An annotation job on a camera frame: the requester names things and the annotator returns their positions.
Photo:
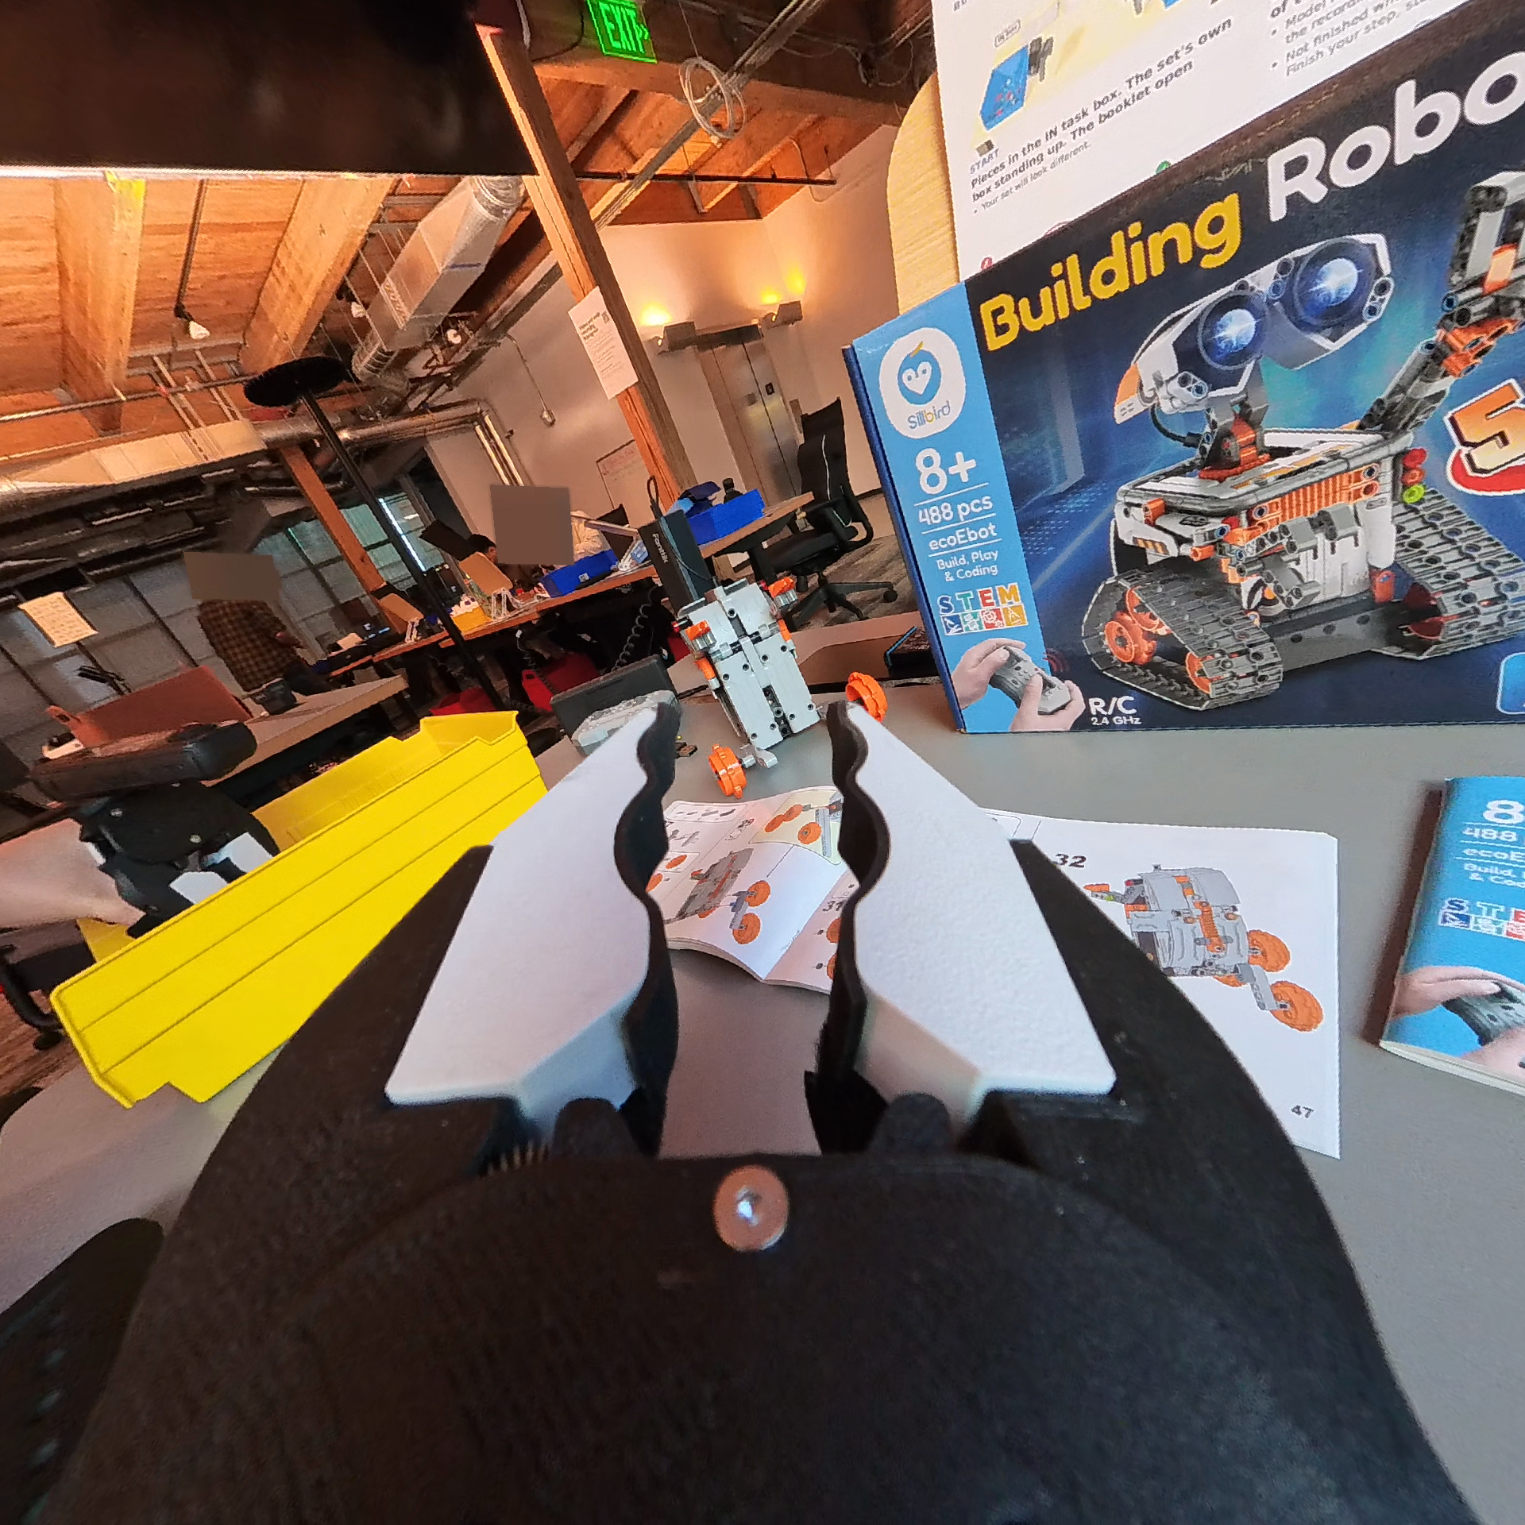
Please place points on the yellow plastic bin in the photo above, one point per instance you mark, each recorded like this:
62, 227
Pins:
287, 929

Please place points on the person's left hand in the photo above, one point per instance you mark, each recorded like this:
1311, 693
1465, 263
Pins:
60, 882

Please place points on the black flat box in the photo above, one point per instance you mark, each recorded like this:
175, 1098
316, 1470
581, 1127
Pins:
609, 684

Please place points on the blue toy robot box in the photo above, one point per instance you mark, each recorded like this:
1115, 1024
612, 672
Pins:
1191, 477

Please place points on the small colourful booklet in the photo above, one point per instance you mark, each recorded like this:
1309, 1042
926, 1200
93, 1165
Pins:
1465, 942

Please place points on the blue storage bin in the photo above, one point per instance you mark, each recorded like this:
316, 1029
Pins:
723, 515
579, 573

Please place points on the open white instruction booklet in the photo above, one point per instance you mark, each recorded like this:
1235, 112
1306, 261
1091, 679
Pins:
1168, 929

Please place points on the grey orange robot model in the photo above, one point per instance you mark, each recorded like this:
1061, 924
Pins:
752, 679

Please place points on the black tall speaker box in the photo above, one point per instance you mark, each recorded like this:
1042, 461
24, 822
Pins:
679, 561

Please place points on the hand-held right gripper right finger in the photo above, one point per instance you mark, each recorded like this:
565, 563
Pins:
977, 977

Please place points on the long wooden office table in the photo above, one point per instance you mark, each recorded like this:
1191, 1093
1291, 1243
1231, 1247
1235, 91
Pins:
478, 619

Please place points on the grey battery box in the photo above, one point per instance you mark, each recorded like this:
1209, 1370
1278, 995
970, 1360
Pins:
616, 721

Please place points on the white printed instruction poster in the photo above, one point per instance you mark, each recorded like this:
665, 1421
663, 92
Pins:
1144, 83

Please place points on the green exit sign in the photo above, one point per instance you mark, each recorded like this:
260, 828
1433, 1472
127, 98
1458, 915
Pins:
619, 29

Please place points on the black office chair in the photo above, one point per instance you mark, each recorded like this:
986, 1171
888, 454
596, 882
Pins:
823, 512

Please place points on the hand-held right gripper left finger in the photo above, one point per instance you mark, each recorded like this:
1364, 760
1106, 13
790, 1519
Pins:
525, 977

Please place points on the silver ceiling duct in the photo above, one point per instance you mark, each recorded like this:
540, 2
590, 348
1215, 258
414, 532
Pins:
441, 263

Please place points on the grey desk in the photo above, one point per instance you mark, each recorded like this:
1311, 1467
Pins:
1407, 1191

